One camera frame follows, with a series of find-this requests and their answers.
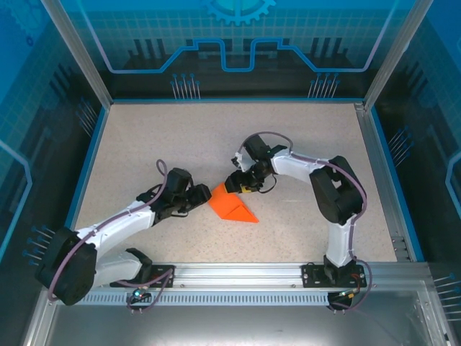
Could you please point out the orange square paper sheet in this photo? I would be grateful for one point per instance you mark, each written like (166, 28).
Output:
(230, 209)

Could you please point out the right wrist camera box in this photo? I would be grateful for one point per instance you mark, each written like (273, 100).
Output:
(242, 162)

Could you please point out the steel front tray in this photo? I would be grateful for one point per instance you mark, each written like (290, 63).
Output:
(230, 324)

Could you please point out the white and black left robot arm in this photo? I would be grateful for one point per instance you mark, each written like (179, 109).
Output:
(119, 225)

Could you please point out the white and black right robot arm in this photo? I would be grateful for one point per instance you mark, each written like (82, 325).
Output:
(299, 169)

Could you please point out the aluminium frame post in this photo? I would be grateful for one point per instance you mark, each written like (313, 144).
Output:
(82, 57)
(396, 54)

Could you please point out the aluminium side rail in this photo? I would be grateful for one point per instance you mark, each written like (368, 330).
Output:
(376, 158)

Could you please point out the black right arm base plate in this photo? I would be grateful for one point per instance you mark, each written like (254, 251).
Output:
(313, 275)

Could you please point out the aluminium mounting rail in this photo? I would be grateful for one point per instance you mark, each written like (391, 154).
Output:
(234, 274)

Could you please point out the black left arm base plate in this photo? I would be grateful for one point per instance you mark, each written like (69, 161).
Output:
(160, 269)

